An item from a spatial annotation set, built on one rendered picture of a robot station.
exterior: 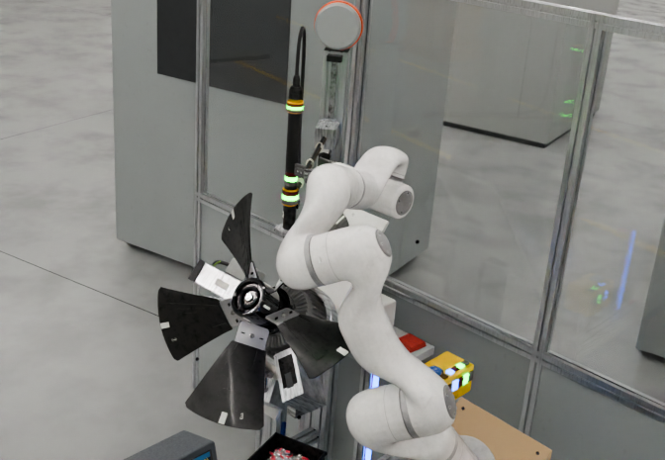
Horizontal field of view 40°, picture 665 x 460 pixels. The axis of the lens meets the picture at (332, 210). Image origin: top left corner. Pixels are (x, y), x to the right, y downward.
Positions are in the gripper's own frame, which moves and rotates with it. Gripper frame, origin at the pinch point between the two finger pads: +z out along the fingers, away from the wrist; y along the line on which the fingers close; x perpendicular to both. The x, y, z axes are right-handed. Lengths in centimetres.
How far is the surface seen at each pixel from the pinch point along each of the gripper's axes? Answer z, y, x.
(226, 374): 12, -17, -61
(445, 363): -29, 31, -58
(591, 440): -59, 70, -86
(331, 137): 38, 48, -10
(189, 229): 233, 144, -135
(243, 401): 5, -16, -67
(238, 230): 36.2, 8.1, -32.6
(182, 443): -27, -62, -41
